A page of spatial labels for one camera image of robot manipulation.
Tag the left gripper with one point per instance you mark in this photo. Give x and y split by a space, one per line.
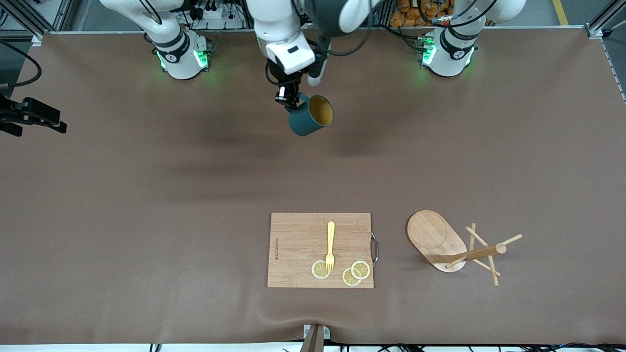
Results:
282 80

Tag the teal mug yellow inside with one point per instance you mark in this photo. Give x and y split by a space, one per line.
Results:
303 122

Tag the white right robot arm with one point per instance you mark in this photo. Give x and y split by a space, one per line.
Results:
181 66

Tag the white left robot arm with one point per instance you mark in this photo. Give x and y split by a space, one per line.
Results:
445 66

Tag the wooden mug tree rack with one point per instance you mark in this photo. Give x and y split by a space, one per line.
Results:
430 234

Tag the white power strip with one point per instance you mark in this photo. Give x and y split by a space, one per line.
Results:
215 14

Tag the brown table mat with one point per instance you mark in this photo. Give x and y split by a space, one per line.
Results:
195 195

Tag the yellow plastic fork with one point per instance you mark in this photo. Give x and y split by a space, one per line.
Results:
331 234

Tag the orange packets pile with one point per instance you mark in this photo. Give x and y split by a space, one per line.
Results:
406 14

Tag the bamboo cutting board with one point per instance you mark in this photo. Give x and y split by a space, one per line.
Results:
298 244

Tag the lemon slice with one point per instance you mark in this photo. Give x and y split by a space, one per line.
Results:
348 279
362 269
318 270

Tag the aluminium frame profile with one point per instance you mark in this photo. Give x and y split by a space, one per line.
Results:
37 39
594 30

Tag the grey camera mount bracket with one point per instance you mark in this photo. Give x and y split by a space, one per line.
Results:
320 332

